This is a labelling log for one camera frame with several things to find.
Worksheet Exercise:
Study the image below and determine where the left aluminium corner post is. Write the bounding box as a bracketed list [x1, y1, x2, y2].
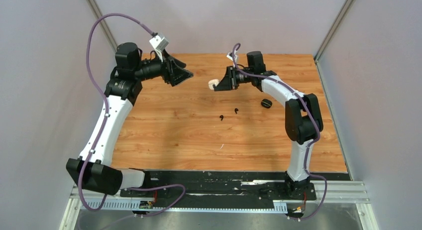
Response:
[86, 0, 118, 53]

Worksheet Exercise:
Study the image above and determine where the aluminium corner post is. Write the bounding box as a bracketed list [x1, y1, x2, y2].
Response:
[86, 0, 118, 53]
[314, 0, 355, 63]

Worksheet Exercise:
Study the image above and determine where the right aluminium corner post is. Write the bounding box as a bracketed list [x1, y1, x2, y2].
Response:
[314, 0, 355, 63]

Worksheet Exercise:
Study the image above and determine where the purple cable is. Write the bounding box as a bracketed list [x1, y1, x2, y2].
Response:
[78, 13, 186, 219]
[231, 43, 327, 222]

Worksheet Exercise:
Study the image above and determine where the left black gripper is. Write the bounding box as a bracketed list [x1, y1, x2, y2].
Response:
[134, 49, 194, 87]

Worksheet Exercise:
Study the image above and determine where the aluminium rail frame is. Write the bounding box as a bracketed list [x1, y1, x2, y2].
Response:
[59, 181, 379, 230]

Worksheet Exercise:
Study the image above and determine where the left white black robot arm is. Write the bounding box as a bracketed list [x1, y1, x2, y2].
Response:
[66, 42, 193, 197]

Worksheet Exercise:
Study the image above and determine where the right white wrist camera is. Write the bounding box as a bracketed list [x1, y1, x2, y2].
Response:
[226, 52, 238, 62]

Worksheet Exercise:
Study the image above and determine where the black earbud charging case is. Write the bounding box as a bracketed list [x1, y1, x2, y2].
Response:
[261, 99, 273, 109]

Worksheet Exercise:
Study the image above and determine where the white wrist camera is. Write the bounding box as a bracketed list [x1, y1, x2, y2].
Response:
[226, 52, 238, 62]
[149, 32, 169, 62]

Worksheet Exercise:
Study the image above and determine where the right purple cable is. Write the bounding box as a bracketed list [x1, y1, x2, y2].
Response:
[231, 43, 327, 222]

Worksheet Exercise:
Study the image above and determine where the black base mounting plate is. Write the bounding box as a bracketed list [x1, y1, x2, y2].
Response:
[119, 170, 351, 210]

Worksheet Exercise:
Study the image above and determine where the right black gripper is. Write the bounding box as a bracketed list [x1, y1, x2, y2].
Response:
[215, 66, 254, 91]

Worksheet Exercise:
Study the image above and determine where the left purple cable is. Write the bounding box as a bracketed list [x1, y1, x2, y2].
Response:
[78, 13, 186, 219]

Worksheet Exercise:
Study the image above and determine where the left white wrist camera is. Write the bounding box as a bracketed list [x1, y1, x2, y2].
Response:
[149, 32, 169, 62]

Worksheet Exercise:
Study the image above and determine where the white earbud charging case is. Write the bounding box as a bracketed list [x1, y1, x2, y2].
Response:
[208, 79, 220, 90]

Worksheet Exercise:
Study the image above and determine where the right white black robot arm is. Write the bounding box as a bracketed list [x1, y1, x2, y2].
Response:
[208, 51, 323, 199]

